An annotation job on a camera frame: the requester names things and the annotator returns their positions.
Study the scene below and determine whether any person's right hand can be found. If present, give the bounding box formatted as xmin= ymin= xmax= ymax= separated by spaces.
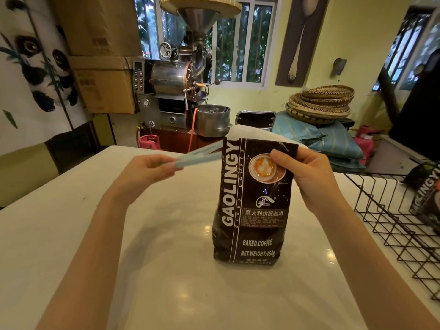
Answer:
xmin=270 ymin=146 xmax=341 ymax=214

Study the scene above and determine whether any person's left hand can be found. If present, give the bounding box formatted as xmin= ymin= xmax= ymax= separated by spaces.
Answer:
xmin=111 ymin=154 xmax=184 ymax=204

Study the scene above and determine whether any light blue bag clip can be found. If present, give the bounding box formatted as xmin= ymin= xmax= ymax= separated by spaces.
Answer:
xmin=160 ymin=140 xmax=224 ymax=169

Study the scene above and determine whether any black coffee bag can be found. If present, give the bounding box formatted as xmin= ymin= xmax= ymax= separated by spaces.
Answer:
xmin=212 ymin=125 xmax=309 ymax=266
xmin=408 ymin=161 xmax=440 ymax=235

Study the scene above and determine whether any person's left forearm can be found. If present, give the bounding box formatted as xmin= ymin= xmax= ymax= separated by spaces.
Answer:
xmin=36 ymin=193 xmax=139 ymax=330

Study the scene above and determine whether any person's right forearm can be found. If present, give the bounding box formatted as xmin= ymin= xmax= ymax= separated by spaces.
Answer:
xmin=311 ymin=194 xmax=440 ymax=330

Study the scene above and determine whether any brown wooden cabinet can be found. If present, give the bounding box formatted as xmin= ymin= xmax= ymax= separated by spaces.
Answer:
xmin=140 ymin=128 xmax=227 ymax=154

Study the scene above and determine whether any teal woven sack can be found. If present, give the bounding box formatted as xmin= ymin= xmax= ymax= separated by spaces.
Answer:
xmin=308 ymin=121 xmax=366 ymax=169
xmin=272 ymin=111 xmax=327 ymax=145

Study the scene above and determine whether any pink gas cylinder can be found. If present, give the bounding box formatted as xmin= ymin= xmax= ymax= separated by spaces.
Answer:
xmin=138 ymin=134 xmax=164 ymax=150

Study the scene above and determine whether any black folding chair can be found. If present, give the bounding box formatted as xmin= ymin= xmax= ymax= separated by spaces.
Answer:
xmin=235 ymin=110 xmax=276 ymax=133

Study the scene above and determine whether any woven bamboo basket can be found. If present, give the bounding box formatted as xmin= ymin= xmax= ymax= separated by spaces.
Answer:
xmin=302 ymin=85 xmax=355 ymax=101
xmin=285 ymin=103 xmax=350 ymax=125
xmin=288 ymin=93 xmax=352 ymax=116

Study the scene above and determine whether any steel bucket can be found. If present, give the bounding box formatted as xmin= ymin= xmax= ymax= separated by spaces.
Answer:
xmin=195 ymin=104 xmax=232 ymax=138

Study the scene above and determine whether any steel coffee roaster machine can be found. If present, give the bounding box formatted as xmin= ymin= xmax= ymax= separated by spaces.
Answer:
xmin=132 ymin=6 xmax=223 ymax=135

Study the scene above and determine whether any small cardboard box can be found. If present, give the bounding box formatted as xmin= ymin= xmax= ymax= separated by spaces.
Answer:
xmin=68 ymin=55 xmax=139 ymax=115

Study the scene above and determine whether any white framed window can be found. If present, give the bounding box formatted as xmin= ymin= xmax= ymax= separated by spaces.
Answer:
xmin=133 ymin=0 xmax=282 ymax=89

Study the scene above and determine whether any large cardboard box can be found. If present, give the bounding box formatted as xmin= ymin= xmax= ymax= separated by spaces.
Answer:
xmin=48 ymin=0 xmax=143 ymax=57

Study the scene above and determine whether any dark barred window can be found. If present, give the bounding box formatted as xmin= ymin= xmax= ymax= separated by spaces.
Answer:
xmin=372 ymin=6 xmax=438 ymax=94

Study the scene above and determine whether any panda print curtain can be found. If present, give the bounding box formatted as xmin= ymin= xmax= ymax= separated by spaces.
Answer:
xmin=0 ymin=0 xmax=91 ymax=156

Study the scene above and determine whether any round wooden lid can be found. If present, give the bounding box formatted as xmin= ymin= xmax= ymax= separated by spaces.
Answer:
xmin=159 ymin=0 xmax=242 ymax=19

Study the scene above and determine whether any red hose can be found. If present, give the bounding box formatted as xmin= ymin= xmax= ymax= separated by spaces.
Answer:
xmin=187 ymin=107 xmax=199 ymax=154

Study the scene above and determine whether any wall lamp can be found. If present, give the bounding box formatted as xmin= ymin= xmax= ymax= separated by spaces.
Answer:
xmin=331 ymin=58 xmax=348 ymax=78

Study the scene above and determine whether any spoon wall picture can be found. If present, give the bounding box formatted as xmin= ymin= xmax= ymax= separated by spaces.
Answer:
xmin=275 ymin=0 xmax=330 ymax=88

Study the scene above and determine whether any black wire rack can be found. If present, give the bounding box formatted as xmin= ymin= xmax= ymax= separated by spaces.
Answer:
xmin=343 ymin=172 xmax=440 ymax=302

